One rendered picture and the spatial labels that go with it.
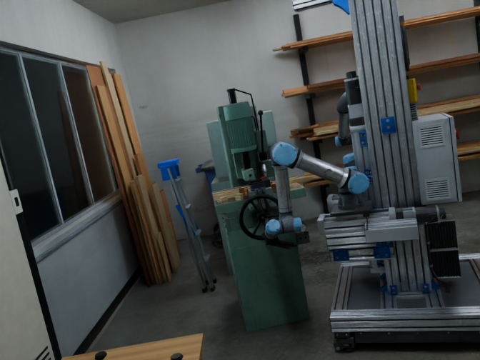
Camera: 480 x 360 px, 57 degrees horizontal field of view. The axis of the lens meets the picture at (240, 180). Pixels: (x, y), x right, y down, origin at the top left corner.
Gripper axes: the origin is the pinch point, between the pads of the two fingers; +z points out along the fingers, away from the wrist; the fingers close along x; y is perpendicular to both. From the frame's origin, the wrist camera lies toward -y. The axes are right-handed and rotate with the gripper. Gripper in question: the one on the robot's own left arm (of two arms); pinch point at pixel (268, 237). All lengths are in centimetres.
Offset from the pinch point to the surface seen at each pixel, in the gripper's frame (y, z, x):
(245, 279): 17.3, 35.9, -17.1
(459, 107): -136, 143, 235
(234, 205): -26.9, 11.1, -16.9
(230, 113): -82, -9, -11
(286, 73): -228, 176, 73
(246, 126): -74, -5, -1
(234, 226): -14.7, 18.0, -18.9
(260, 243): -2.5, 25.4, -3.9
